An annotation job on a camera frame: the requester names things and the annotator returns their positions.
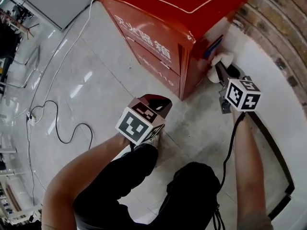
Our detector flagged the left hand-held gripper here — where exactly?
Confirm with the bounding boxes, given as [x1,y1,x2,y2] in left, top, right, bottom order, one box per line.
[115,93,173,146]

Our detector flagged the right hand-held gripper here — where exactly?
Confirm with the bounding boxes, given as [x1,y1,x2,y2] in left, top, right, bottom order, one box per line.
[214,62,262,115]

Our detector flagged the white cloth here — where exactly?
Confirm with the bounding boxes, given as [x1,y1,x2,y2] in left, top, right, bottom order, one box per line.
[206,51,235,84]

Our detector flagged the red fire extinguisher box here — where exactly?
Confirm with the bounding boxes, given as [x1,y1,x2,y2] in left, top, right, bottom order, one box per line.
[88,0,250,102]

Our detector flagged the person's left forearm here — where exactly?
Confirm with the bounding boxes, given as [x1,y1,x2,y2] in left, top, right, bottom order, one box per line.
[41,132,131,230]

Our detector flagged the person's right forearm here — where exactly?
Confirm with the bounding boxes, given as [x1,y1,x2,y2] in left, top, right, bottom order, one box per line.
[229,110,269,219]

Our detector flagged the person's white left shoe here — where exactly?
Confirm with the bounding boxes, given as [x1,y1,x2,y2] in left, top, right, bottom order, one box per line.
[133,128,161,151]

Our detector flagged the person's black trousers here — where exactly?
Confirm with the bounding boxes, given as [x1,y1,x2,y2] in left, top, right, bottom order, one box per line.
[72,142,225,230]

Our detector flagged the white power strip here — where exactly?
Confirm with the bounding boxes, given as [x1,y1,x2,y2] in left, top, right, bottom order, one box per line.
[26,111,37,126]

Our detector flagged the grey partition panel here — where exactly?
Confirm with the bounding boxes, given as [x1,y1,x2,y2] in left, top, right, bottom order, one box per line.
[9,0,96,31]

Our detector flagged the brown tripod stand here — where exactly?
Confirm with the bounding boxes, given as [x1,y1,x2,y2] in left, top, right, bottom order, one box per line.
[20,22,41,41]

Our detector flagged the black office chair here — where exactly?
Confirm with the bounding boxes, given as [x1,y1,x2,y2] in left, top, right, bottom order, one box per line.
[0,20,22,62]

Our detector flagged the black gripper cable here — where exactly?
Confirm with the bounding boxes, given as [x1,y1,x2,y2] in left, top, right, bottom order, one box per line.
[212,113,247,230]

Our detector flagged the black power cable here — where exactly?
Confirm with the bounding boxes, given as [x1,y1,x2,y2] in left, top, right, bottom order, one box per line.
[30,100,94,151]

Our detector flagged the white cable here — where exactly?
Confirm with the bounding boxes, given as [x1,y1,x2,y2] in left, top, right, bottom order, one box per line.
[27,0,96,115]

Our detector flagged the chrome tube frame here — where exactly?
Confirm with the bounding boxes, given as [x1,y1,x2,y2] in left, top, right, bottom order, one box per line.
[12,44,42,89]

